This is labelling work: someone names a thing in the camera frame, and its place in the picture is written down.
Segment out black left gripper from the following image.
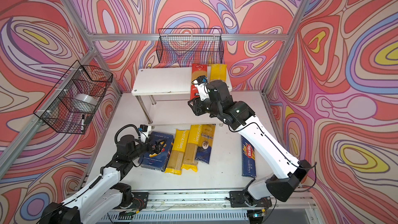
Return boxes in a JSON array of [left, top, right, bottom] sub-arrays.
[[127, 133, 166, 163]]

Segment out red spaghetti bag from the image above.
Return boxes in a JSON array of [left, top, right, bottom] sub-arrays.
[[190, 64, 207, 100]]

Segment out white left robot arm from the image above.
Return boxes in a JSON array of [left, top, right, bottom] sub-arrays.
[[38, 124, 166, 224]]

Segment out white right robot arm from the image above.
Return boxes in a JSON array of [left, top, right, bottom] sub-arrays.
[[188, 76, 313, 202]]

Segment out white two-tier shelf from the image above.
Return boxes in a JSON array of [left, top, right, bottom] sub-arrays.
[[131, 67, 220, 125]]

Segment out blue Barilla rigatoni box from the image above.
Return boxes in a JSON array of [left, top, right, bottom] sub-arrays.
[[138, 132, 174, 172]]

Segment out dark blue spaghetti bag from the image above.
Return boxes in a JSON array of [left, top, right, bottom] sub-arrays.
[[195, 124, 216, 164]]

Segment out yellow Pastatime spaghetti bag left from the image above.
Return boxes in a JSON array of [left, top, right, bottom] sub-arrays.
[[165, 130, 190, 175]]

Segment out yellow pastatime spaghetti bag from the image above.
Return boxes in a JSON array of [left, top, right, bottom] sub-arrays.
[[165, 130, 190, 175], [181, 124, 203, 172]]

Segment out yellow Pastatime spaghetti bag right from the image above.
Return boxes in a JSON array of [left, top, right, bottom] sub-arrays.
[[181, 124, 203, 172]]

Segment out blue Barilla spaghetti box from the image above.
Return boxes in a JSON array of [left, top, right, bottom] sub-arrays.
[[241, 136, 257, 178]]

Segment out silver tape roll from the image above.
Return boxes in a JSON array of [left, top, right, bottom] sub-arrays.
[[72, 93, 97, 114]]

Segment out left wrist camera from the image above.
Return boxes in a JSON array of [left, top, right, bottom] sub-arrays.
[[138, 124, 152, 143]]

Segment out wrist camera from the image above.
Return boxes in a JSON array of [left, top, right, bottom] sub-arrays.
[[138, 124, 152, 143], [193, 75, 209, 101]]

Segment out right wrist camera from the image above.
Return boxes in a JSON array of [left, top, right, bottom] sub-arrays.
[[193, 75, 209, 101]]

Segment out black wire basket back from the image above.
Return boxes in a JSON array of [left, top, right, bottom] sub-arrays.
[[156, 28, 224, 67]]

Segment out black wire basket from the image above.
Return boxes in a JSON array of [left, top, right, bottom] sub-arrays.
[[156, 28, 224, 67], [33, 61, 113, 135]]

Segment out black wire basket left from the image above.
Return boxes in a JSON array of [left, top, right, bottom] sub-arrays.
[[33, 61, 113, 135]]

